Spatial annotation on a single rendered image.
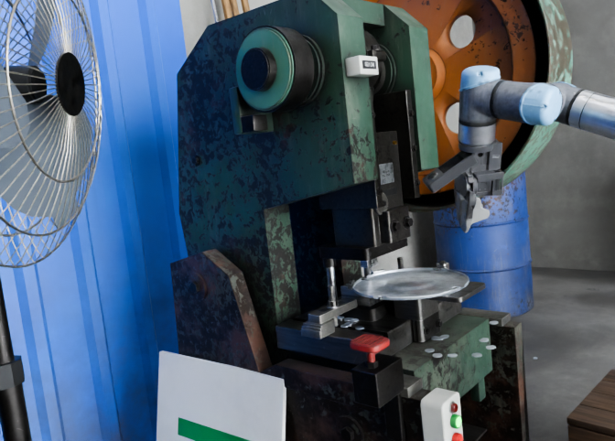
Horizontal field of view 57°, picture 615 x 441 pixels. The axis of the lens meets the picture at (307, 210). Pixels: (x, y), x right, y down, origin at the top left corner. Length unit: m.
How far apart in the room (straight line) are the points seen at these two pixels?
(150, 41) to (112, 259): 0.89
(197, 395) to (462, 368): 0.74
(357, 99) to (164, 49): 1.37
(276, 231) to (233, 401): 0.47
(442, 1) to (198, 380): 1.30
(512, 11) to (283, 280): 0.93
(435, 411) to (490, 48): 1.00
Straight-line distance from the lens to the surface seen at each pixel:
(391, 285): 1.43
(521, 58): 1.64
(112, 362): 2.36
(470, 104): 1.19
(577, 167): 4.69
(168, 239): 2.43
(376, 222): 1.41
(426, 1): 1.82
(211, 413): 1.68
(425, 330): 1.44
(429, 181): 1.23
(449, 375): 1.44
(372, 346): 1.12
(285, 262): 1.52
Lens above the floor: 1.15
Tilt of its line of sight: 6 degrees down
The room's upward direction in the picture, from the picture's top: 6 degrees counter-clockwise
